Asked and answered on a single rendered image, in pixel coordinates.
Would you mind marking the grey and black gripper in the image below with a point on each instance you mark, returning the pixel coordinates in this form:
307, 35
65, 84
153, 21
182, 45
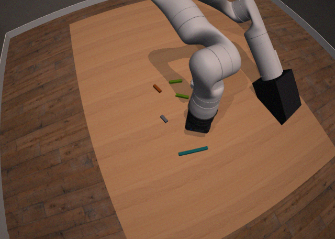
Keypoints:
199, 119

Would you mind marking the orange rod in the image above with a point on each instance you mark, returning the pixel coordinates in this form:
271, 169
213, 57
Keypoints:
157, 88

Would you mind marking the grey rod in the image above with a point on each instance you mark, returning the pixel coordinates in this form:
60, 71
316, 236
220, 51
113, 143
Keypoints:
164, 119

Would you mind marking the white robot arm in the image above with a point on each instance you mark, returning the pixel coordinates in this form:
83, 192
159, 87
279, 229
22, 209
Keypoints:
222, 59

